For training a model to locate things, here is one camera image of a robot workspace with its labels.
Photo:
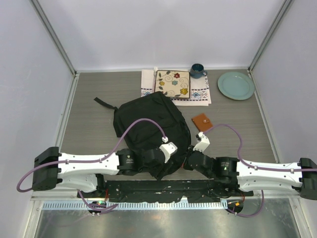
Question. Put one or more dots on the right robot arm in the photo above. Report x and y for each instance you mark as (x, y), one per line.
(228, 175)

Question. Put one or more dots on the brown leather wallet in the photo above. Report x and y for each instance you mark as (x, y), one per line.
(202, 122)

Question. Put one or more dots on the square floral ceramic plate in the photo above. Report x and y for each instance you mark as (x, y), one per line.
(173, 84)

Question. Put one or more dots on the round teal plate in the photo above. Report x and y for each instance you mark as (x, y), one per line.
(236, 86)

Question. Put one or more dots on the patterned white placemat cloth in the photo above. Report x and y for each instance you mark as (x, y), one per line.
(199, 92)

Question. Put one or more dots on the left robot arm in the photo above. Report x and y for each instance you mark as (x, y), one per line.
(84, 172)

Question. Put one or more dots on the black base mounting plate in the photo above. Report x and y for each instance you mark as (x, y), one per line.
(165, 191)

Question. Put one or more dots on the dark blue ceramic mug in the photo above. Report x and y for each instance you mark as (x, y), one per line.
(197, 71)

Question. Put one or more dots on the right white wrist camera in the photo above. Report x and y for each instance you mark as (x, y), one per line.
(202, 142)

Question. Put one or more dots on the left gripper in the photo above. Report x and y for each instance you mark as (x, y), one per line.
(161, 172)

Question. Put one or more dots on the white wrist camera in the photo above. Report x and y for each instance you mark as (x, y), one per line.
(202, 142)
(168, 150)

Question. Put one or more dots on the slotted cable duct rail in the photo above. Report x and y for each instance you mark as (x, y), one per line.
(181, 205)

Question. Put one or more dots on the black student backpack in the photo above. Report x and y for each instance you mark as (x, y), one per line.
(143, 123)

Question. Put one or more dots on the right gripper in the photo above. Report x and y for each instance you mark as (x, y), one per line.
(186, 165)

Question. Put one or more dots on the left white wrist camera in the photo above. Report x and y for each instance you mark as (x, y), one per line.
(168, 150)

